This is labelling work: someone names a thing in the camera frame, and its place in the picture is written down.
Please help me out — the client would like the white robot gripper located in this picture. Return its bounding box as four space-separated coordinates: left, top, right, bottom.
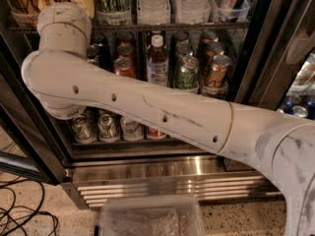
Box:
37 0 95 58

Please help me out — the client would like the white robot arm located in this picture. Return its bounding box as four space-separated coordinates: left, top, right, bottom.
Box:
22 2 315 236

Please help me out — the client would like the gold can top shelf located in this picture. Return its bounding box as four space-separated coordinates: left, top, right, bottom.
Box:
9 0 40 27

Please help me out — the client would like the gold can shelf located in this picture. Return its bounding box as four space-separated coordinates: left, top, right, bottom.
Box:
9 0 40 27
204 55 231 96

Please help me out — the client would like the green can top shelf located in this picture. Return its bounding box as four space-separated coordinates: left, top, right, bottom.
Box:
96 0 131 26

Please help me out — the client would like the green can shelf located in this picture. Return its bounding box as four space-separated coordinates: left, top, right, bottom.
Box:
96 0 131 26
175 56 199 89

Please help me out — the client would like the red can middle shelf front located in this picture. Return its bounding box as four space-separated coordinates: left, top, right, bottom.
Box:
113 57 136 79

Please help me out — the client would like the red can shelf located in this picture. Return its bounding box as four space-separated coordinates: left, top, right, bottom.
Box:
113 57 136 79
147 128 166 140

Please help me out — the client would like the open fridge door left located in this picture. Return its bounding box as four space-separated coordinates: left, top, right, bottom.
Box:
0 35 66 184

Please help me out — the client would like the green can bottom left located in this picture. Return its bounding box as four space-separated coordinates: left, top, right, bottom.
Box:
72 115 95 144

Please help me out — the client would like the green can middle shelf front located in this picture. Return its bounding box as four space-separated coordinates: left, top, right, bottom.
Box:
175 56 199 89

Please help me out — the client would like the clear bottle bottom shelf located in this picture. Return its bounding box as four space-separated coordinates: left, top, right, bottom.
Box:
120 116 144 142

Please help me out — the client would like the red can bottom shelf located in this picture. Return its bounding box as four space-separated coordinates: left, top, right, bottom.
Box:
147 128 166 140

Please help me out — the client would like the gold can middle shelf front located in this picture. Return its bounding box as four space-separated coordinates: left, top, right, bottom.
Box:
204 55 231 96

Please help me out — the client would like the stainless fridge body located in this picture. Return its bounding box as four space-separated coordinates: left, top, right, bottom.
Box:
0 0 277 209

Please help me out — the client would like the closed glass fridge door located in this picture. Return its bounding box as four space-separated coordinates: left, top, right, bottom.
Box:
222 0 315 172

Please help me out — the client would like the clear water bottle left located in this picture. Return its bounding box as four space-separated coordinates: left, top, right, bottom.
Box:
137 0 170 26

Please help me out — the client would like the clear water bottle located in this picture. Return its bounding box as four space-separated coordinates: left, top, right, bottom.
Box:
137 0 170 26
171 0 211 25

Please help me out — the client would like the brown tea bottle white cap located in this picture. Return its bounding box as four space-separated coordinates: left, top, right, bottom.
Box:
146 34 168 87

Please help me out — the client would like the clear water bottle right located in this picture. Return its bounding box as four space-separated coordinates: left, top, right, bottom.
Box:
171 0 211 25

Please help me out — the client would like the clear plastic bin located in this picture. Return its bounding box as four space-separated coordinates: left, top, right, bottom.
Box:
98 195 205 236

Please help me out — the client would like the black floor cable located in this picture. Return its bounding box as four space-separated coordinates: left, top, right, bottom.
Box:
0 172 60 236

